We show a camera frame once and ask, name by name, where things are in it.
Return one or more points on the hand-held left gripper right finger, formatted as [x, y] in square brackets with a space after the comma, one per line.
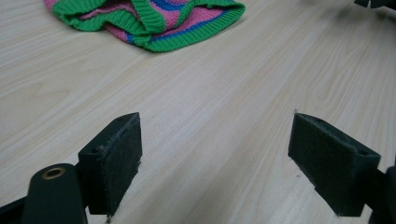
[330, 168]

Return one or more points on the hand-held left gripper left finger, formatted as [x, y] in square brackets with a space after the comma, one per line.
[112, 161]

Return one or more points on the striped knitted sweater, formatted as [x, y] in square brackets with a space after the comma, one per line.
[162, 21]

